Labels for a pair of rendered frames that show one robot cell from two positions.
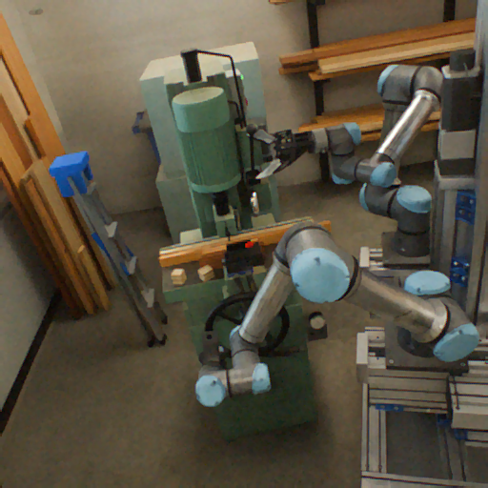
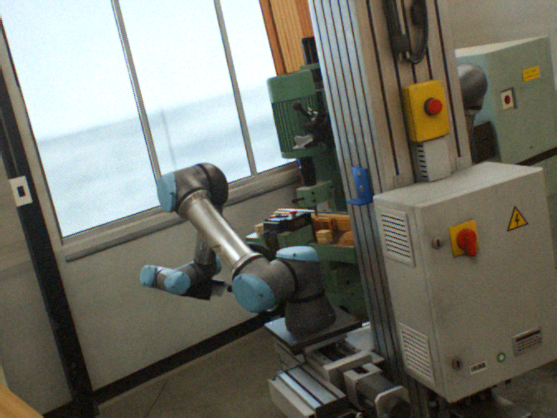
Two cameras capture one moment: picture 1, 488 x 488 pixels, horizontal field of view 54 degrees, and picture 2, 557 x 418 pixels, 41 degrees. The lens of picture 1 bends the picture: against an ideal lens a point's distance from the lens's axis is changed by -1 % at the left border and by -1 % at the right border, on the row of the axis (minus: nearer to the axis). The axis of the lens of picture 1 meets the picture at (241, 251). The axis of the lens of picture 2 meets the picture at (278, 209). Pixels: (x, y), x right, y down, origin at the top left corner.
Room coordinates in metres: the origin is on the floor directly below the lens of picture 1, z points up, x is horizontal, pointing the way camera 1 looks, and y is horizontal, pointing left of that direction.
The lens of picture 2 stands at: (-0.30, -2.07, 1.63)
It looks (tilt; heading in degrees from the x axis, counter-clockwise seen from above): 12 degrees down; 52
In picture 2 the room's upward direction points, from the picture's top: 12 degrees counter-clockwise
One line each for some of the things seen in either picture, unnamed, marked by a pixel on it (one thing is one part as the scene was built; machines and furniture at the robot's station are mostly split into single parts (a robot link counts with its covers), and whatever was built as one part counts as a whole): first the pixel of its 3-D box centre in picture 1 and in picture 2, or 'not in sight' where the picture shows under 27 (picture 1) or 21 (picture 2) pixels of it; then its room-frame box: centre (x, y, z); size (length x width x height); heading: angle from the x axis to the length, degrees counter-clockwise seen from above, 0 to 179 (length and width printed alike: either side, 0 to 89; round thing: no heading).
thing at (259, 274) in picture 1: (245, 274); (288, 240); (1.36, 0.00, 0.92); 0.15 x 0.13 x 0.09; 91
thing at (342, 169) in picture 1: (347, 166); not in sight; (1.43, -0.40, 1.22); 0.11 x 0.08 x 0.11; 36
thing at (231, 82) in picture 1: (234, 93); not in sight; (1.87, -0.10, 1.40); 0.10 x 0.06 x 0.16; 1
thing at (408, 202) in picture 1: (412, 207); not in sight; (1.47, -0.64, 0.98); 0.13 x 0.12 x 0.14; 36
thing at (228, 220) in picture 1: (225, 220); (317, 195); (1.57, 0.03, 1.03); 0.14 x 0.07 x 0.09; 1
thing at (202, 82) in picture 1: (193, 75); (312, 59); (1.69, 0.04, 1.54); 0.08 x 0.08 x 0.17; 1
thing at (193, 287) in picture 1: (244, 272); (306, 244); (1.44, 0.00, 0.87); 0.61 x 0.30 x 0.06; 91
